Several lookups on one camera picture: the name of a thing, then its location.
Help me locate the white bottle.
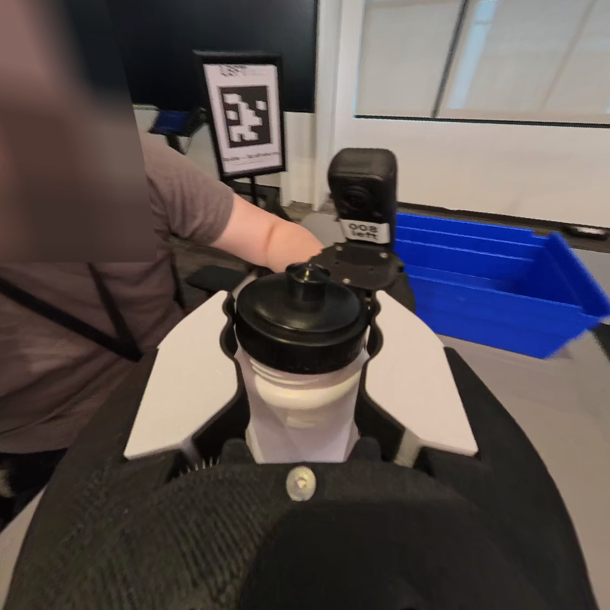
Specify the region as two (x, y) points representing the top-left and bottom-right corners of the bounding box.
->
(241, 355), (363, 463)

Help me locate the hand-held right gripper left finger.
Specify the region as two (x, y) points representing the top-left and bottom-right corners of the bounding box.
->
(124, 291), (251, 461)

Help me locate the blue panel on black frame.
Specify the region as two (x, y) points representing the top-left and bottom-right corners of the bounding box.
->
(149, 109), (207, 154)

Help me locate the black wrist rest pad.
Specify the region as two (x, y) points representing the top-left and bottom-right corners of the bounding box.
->
(186, 266), (253, 292)

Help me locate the black lanyard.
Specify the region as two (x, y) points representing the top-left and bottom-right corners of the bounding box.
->
(0, 261), (144, 363)

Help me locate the blue plastic bin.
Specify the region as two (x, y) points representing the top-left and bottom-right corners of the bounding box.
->
(393, 213), (610, 359)

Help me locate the black sign holder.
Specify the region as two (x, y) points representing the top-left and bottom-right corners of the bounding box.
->
(193, 50), (292, 221)

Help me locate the white framed window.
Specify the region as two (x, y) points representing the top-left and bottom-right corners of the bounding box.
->
(355, 0), (610, 125)

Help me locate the black bottle lid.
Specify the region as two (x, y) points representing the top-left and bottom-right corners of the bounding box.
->
(235, 263), (370, 375)

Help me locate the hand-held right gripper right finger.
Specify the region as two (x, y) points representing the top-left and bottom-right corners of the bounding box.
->
(355, 291), (478, 466)

